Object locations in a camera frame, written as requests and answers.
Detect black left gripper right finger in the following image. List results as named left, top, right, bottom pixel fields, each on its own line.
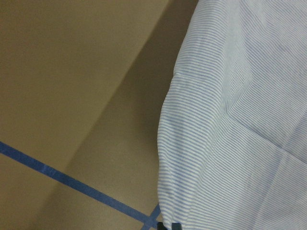
left=171, top=223, right=181, bottom=230

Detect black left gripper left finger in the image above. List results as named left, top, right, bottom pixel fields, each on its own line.
left=157, top=222, right=166, bottom=230

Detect blue striped button shirt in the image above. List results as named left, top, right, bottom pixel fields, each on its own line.
left=157, top=0, right=307, bottom=230

